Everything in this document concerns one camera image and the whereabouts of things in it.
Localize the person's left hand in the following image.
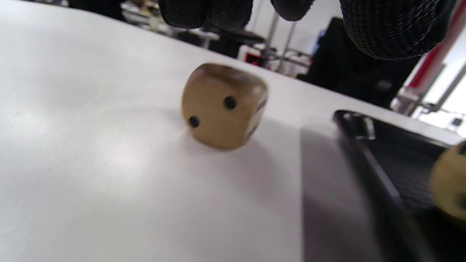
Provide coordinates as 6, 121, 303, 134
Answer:
157, 0, 458, 61

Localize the red pillar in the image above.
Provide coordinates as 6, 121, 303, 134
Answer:
405, 0, 466, 96

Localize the black covered chair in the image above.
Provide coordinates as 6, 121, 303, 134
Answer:
296, 16, 423, 109

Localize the red box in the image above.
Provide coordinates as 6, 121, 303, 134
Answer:
244, 52, 264, 67

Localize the black plastic tray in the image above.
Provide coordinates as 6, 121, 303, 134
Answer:
332, 109, 466, 262

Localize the black office chair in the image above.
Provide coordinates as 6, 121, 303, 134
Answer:
178, 24, 266, 59

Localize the wooden die with black pips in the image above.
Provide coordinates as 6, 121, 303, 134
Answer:
429, 140, 466, 228
181, 63, 269, 151

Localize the metal frame stand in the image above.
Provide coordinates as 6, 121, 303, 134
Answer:
259, 14, 314, 73

